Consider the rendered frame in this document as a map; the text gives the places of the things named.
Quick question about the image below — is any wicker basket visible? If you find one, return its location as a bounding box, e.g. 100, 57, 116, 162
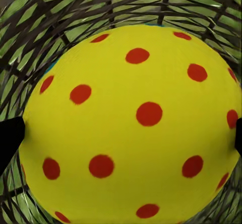
0, 0, 242, 224

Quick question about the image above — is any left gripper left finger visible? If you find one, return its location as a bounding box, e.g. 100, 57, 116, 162
0, 115, 25, 176

